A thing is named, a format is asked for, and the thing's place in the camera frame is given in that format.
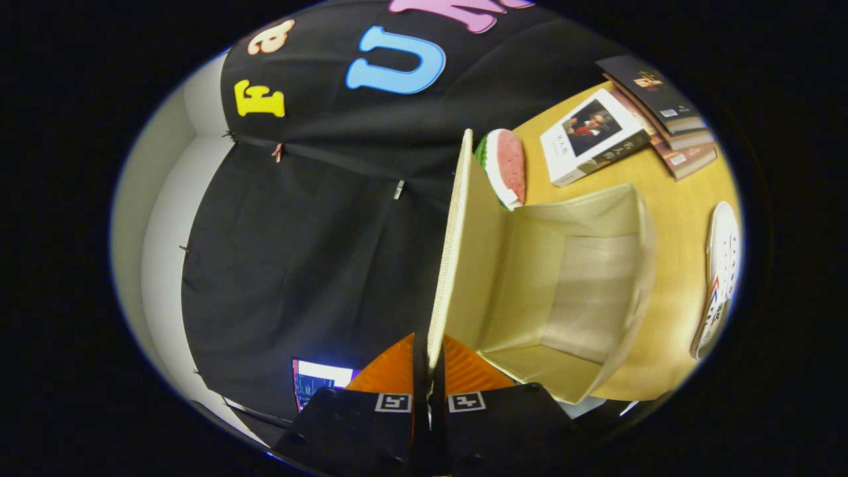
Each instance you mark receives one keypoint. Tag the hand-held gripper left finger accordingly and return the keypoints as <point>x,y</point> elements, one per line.
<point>358,430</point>

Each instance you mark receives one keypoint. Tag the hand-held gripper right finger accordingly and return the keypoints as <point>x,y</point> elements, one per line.
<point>503,430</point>

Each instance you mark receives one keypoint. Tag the beige fabric storage box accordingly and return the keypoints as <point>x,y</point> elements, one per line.
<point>583,285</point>

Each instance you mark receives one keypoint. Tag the white canvas shoe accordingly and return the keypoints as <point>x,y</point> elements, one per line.
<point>721,265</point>

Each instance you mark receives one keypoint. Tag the computer monitor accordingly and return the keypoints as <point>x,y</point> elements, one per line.
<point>321,381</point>

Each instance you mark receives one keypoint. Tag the silver cloth clip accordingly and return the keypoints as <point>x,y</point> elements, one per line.
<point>398,190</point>

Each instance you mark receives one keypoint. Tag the watermelon slice toy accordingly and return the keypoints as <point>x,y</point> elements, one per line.
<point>507,165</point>

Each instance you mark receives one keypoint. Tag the copper cloth clip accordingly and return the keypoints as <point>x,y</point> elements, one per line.
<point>278,152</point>

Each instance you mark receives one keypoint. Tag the white portrait cover book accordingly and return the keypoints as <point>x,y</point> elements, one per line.
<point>589,129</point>

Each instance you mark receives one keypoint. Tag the brown cover book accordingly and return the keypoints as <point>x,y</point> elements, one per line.
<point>692,140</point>
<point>689,161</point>

